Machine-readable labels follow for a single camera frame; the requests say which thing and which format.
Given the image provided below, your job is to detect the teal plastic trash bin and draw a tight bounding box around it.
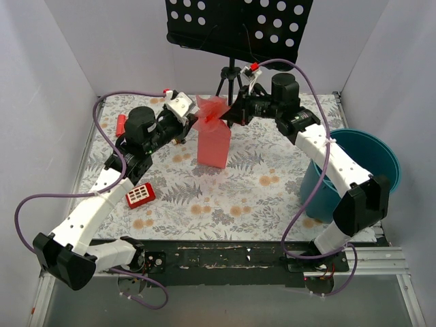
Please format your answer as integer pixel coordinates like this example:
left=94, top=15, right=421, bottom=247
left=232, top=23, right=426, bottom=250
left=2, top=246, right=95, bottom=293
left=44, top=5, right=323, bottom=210
left=305, top=129, right=401, bottom=223

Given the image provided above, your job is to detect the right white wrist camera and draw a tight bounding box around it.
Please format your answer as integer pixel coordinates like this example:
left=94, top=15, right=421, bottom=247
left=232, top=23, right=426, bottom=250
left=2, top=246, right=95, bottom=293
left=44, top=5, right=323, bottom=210
left=240, top=63, right=262, bottom=94

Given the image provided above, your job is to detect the purple cable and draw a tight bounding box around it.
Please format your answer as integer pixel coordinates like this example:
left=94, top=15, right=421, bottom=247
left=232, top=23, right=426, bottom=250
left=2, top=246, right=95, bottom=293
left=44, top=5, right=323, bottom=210
left=253, top=59, right=358, bottom=298
left=14, top=89, right=174, bottom=310

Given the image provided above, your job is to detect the red plastic trash bag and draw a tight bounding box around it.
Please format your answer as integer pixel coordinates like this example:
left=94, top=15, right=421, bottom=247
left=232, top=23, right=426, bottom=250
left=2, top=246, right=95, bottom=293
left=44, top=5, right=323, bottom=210
left=193, top=95, right=232, bottom=169

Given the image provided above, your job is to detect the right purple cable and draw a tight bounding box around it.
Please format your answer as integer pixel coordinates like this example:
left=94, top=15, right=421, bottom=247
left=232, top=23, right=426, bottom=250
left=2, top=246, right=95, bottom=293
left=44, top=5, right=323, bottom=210
left=253, top=59, right=358, bottom=298

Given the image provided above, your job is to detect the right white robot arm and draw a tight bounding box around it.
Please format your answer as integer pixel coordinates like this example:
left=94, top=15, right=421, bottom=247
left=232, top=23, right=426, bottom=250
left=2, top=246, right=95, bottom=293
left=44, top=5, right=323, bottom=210
left=221, top=69, right=390, bottom=271

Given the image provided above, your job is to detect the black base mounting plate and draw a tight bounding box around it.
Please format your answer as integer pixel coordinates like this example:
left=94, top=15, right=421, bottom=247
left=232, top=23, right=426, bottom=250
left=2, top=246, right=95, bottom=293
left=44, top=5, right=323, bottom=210
left=142, top=240, right=351, bottom=287

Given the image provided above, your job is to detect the floral patterned table mat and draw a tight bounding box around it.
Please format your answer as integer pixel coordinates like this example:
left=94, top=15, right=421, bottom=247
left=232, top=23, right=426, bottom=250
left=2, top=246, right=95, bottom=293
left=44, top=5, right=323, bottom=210
left=64, top=93, right=379, bottom=243

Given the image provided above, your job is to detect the red trash bag roll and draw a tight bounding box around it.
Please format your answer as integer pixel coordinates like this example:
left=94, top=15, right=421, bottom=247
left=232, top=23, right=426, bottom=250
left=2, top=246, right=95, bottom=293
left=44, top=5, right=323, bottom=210
left=115, top=114, right=127, bottom=137

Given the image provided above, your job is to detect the aluminium frame rail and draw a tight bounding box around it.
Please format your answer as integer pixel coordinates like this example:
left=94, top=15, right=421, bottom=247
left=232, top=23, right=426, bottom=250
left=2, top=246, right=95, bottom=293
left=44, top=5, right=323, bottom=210
left=40, top=247, right=411, bottom=279

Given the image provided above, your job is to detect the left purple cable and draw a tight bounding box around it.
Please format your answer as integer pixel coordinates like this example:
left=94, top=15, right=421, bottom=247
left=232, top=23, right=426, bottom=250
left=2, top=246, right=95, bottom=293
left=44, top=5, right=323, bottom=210
left=14, top=89, right=174, bottom=310

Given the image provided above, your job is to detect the red white grid box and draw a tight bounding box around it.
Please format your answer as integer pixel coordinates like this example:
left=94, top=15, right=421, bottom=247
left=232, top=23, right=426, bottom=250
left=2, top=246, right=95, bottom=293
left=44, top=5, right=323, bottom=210
left=125, top=183, right=156, bottom=209

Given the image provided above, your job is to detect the black perforated music stand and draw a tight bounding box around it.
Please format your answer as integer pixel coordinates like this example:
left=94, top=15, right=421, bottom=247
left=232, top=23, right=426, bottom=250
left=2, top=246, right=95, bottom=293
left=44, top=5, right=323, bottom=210
left=165, top=1, right=313, bottom=97

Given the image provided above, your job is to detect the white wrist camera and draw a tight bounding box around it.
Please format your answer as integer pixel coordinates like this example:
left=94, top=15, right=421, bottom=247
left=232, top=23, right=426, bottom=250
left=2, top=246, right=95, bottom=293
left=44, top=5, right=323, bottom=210
left=164, top=90, right=195, bottom=126
left=240, top=63, right=262, bottom=94

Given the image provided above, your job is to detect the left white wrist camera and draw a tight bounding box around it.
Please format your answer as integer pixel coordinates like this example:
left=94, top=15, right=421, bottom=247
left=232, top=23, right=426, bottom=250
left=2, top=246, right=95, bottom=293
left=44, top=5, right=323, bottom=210
left=164, top=90, right=195, bottom=126

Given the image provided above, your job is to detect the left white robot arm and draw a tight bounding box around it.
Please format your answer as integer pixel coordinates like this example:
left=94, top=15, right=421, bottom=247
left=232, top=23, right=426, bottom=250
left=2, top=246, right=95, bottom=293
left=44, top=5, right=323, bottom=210
left=33, top=106, right=197, bottom=290

